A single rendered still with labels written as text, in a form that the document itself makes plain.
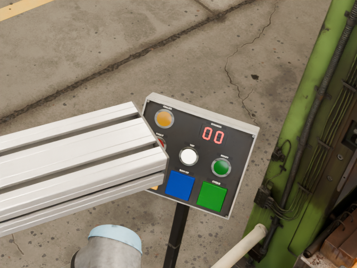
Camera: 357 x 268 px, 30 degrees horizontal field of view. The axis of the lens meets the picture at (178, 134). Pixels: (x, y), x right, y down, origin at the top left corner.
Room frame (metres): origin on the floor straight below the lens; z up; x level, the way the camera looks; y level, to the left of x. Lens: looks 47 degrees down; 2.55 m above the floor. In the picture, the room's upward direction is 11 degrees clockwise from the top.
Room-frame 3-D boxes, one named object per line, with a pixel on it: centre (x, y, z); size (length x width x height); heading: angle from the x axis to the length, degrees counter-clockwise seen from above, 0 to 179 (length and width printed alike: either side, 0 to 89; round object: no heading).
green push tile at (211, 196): (1.22, -0.13, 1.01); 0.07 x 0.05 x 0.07; 80
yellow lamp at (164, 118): (1.34, 0.05, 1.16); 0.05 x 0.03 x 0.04; 55
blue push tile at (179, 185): (1.24, -0.03, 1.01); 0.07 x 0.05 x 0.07; 80
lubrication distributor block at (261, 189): (1.42, -0.33, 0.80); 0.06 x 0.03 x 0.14; 55
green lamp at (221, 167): (1.27, -0.14, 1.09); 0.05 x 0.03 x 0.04; 55
